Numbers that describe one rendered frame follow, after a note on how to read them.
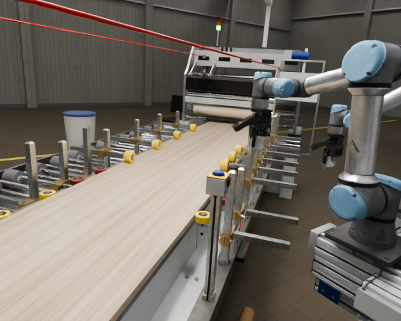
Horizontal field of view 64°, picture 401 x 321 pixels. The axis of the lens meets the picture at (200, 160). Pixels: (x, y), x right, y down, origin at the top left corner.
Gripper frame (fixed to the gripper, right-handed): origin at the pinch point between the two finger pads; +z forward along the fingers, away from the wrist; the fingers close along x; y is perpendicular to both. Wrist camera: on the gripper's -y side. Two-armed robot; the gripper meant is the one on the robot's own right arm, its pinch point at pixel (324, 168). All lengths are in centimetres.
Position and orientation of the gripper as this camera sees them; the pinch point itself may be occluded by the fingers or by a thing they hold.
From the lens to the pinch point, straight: 190.2
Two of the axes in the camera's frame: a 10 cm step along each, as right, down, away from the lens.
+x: 6.1, -1.8, 7.7
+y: 7.9, 2.2, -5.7
